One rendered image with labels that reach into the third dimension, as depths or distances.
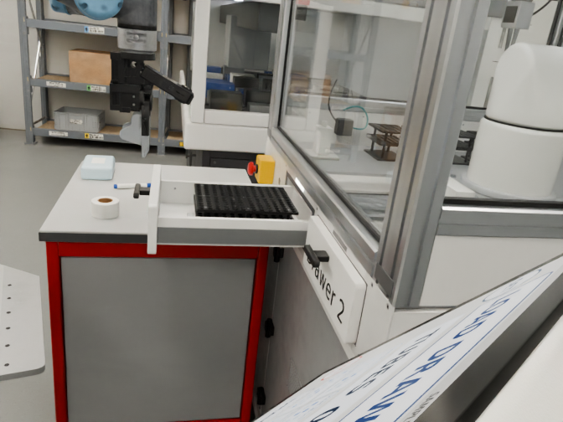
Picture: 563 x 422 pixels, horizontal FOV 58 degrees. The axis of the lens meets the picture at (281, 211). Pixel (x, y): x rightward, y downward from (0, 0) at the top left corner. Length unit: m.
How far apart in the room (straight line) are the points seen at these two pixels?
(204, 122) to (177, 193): 0.71
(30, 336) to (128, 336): 0.56
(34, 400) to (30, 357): 1.11
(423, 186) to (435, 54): 0.16
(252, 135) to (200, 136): 0.20
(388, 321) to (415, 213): 0.16
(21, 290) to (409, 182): 0.75
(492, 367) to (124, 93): 0.98
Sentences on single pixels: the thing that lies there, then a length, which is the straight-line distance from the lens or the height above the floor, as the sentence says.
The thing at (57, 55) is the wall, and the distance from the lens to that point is 5.51.
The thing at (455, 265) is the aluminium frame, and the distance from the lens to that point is 0.72.
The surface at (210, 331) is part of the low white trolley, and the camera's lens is 1.47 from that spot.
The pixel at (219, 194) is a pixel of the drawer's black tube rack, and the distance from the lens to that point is 1.17.
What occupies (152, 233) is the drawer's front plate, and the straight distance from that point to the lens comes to 1.04.
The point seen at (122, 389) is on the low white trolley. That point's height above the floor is 0.26.
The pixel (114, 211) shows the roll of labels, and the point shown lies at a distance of 1.39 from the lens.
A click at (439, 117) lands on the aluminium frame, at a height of 1.20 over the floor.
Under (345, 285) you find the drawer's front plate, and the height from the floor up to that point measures 0.90.
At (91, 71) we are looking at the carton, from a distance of 5.00.
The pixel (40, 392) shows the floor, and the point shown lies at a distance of 2.04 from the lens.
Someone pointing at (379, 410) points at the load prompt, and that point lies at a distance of 0.20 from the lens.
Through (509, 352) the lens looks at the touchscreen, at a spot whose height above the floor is 1.20.
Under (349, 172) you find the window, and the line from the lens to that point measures 0.92.
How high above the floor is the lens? 1.28
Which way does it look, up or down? 20 degrees down
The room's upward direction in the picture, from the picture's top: 7 degrees clockwise
